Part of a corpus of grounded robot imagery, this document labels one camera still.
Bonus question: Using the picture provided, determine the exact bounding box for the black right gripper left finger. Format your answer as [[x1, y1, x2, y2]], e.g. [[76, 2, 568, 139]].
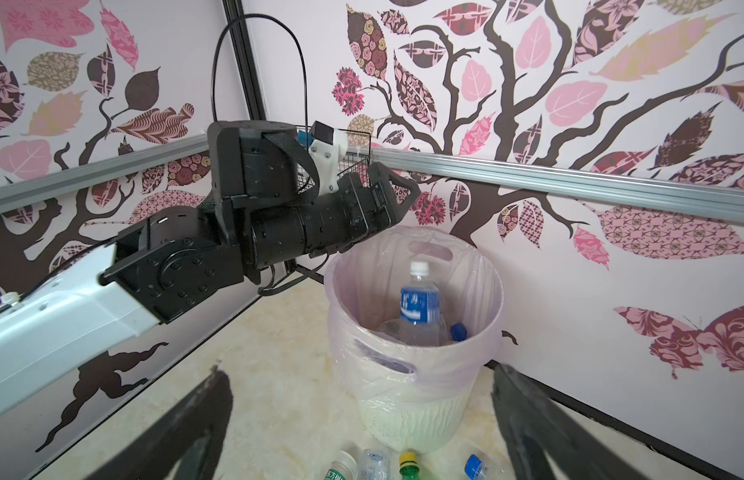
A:
[[89, 368, 233, 479]]

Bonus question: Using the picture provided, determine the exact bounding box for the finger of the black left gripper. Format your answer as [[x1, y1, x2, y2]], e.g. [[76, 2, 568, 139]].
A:
[[257, 254, 330, 297], [367, 162, 421, 231]]

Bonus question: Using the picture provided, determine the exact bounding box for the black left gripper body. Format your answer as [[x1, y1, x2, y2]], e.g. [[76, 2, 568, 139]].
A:
[[207, 121, 396, 282]]

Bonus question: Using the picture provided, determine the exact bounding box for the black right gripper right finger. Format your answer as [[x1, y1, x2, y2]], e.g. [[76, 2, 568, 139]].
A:
[[491, 364, 645, 479]]

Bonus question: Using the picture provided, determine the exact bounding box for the blue label water bottle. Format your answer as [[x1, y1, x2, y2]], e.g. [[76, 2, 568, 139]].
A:
[[399, 260, 441, 347]]

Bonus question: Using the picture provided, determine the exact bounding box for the blue cap clear bottle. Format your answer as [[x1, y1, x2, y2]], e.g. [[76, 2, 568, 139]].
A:
[[449, 322, 469, 342]]

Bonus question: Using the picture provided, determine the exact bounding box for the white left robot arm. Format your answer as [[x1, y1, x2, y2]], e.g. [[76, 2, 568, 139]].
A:
[[0, 121, 420, 415]]

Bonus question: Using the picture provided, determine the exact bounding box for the white ribbed trash bin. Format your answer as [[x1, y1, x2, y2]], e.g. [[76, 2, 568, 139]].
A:
[[358, 389, 471, 453]]

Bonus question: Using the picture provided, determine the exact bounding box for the small blue label bottle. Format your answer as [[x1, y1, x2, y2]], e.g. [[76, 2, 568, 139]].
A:
[[464, 454, 503, 480]]

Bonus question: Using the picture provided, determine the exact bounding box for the green plastic bottle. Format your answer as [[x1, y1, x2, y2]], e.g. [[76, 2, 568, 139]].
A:
[[399, 451, 421, 480]]

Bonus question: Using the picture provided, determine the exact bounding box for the green white label bottle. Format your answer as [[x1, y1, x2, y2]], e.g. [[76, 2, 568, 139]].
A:
[[323, 450, 358, 480]]

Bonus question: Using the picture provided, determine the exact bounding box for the tall clear bottle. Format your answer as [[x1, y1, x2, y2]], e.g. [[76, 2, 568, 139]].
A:
[[357, 449, 391, 480]]

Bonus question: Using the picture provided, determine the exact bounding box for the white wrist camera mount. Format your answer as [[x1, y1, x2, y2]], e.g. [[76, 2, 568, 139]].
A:
[[309, 121, 349, 196]]

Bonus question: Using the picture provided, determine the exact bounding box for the black wire basket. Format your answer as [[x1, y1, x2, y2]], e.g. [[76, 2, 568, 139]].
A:
[[293, 124, 373, 181]]

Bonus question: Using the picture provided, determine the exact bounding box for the aluminium rail left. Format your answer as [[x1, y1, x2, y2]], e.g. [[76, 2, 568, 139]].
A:
[[0, 134, 208, 214]]

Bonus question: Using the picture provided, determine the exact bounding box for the aluminium rail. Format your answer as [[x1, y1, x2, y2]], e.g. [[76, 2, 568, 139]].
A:
[[372, 147, 744, 226], [0, 134, 208, 214]]

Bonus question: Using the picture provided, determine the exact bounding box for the aluminium rail back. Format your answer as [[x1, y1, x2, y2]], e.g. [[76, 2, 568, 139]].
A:
[[372, 147, 744, 226]]

